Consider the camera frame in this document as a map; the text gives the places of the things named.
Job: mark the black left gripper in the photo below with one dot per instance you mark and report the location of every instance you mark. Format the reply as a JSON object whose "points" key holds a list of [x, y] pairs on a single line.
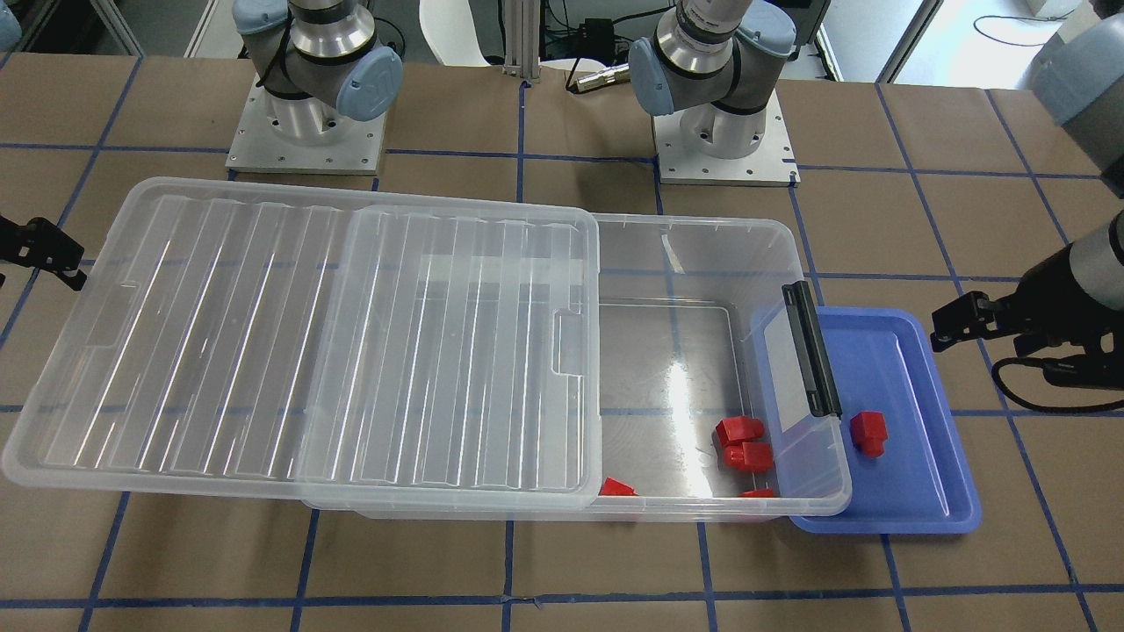
{"points": [[1056, 297]]}

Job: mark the black box latch handle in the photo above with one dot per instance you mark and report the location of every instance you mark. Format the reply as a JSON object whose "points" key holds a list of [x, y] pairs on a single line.
{"points": [[819, 385]]}

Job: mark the red block picked one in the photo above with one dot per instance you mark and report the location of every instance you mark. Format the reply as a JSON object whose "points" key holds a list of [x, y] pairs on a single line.
{"points": [[869, 432]]}

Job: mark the red block lower pair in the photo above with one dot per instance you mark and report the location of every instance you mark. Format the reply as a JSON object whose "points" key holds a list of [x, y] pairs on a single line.
{"points": [[749, 457]]}

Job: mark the clear plastic box lid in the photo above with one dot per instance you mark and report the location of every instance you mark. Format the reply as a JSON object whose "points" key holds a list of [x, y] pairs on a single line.
{"points": [[346, 348]]}

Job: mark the blue plastic tray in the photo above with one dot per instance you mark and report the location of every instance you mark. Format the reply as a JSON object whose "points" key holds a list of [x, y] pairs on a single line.
{"points": [[921, 485]]}

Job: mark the aluminium frame post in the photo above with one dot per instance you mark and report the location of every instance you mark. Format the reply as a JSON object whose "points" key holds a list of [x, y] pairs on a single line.
{"points": [[521, 23]]}

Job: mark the red block pair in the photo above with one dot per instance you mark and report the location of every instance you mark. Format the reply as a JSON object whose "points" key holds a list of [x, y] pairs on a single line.
{"points": [[749, 457], [736, 430]]}

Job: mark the clear plastic storage box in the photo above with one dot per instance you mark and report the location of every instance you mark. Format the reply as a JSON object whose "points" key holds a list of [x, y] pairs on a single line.
{"points": [[693, 330]]}

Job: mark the red block upper pair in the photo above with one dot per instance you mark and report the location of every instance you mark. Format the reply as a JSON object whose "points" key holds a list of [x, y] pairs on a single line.
{"points": [[736, 430]]}

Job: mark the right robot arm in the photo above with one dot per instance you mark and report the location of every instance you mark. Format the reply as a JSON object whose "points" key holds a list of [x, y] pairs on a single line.
{"points": [[321, 69]]}

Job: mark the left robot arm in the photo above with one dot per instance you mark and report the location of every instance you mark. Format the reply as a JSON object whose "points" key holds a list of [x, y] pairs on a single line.
{"points": [[721, 59]]}

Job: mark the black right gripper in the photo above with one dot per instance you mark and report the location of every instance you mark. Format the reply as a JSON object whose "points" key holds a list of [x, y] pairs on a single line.
{"points": [[35, 243]]}

